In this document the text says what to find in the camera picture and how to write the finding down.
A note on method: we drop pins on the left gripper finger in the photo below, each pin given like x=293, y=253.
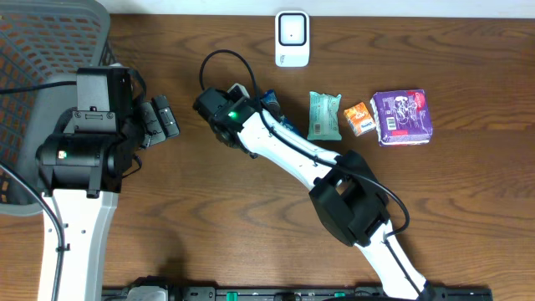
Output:
x=166, y=116
x=154, y=133

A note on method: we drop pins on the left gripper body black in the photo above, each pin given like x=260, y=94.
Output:
x=147, y=125

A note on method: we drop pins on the blue Oreo cookie packet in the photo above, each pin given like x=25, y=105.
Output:
x=270, y=101

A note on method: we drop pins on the teal wet wipes packet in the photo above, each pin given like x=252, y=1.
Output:
x=323, y=117

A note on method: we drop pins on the small orange box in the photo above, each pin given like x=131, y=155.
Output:
x=359, y=119

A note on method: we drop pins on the red purple snack packet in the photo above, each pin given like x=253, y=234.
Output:
x=402, y=117

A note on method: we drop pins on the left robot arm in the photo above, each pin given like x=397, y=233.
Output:
x=83, y=172

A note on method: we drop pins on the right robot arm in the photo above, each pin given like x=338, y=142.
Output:
x=348, y=199

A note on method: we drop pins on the grey plastic mesh basket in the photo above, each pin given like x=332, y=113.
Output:
x=43, y=44

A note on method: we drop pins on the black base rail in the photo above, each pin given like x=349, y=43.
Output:
x=169, y=293

